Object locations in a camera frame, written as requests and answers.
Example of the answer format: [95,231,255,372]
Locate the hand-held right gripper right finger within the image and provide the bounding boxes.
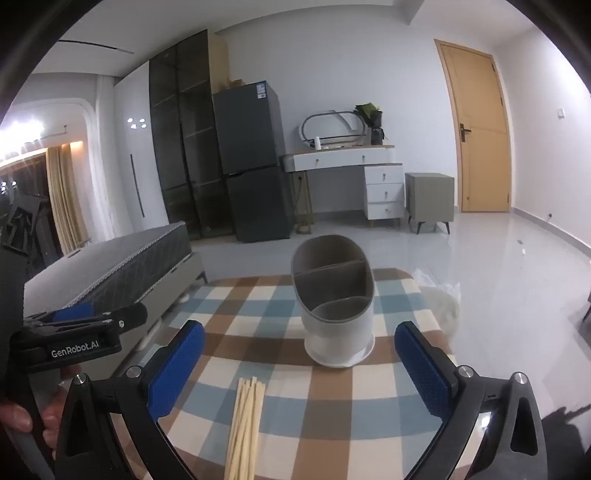
[394,320,561,480]

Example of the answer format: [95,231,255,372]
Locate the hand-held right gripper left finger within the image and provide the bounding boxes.
[51,320,206,480]

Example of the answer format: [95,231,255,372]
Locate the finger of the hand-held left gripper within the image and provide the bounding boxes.
[28,305,149,334]
[25,302,95,324]

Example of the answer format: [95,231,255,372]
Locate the bunch of wooden chopsticks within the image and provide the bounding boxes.
[224,376,266,480]

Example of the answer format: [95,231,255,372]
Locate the white grey utensil holder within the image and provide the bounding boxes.
[291,234,376,368]

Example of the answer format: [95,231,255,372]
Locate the person's left hand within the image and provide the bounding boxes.
[0,364,77,446]

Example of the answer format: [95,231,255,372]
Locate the grey quilted mattress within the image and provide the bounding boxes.
[23,222,192,319]

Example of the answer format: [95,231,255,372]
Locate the white pouf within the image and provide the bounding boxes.
[418,284,462,342]

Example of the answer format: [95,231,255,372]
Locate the clear plastic bag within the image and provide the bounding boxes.
[412,268,462,301]

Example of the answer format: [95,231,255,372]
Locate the beige curtain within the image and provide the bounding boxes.
[45,144,93,257]

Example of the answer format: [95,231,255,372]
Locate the checkered tablecloth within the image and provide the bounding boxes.
[108,268,490,480]

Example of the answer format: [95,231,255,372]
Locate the window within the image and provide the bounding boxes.
[0,152,65,273]

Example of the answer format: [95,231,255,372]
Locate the white wardrobe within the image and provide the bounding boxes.
[113,62,169,236]

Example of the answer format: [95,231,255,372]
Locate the grey nightstand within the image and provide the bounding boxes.
[405,172,455,235]

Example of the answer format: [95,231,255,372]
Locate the dark glass cabinet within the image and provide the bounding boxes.
[148,30,232,240]

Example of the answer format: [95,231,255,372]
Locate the grey fridge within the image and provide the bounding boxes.
[212,80,294,244]

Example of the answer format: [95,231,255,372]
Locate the white dressing table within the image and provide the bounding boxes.
[281,145,406,229]

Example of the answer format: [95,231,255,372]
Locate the flower bouquet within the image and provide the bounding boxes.
[355,102,386,145]

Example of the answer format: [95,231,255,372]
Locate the oval mirror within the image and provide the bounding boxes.
[302,110,370,149]

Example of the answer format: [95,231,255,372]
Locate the wooden door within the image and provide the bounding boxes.
[434,39,513,214]

